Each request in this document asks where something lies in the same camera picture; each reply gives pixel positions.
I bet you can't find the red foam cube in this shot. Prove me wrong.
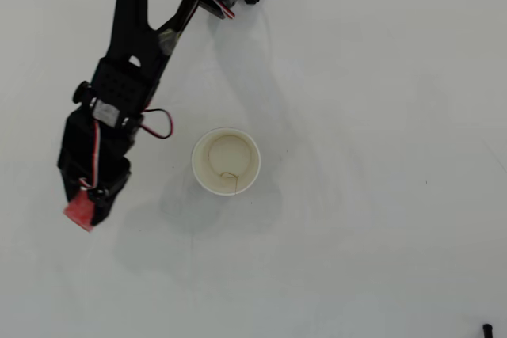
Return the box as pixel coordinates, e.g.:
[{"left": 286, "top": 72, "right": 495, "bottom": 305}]
[{"left": 63, "top": 189, "right": 97, "bottom": 233}]

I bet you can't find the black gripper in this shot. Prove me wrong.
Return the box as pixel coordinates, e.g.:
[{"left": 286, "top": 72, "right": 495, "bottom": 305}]
[{"left": 57, "top": 107, "right": 146, "bottom": 225}]

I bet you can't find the tan ripple paper cup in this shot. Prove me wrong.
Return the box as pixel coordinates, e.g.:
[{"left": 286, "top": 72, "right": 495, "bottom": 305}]
[{"left": 191, "top": 127, "right": 261, "bottom": 196}]

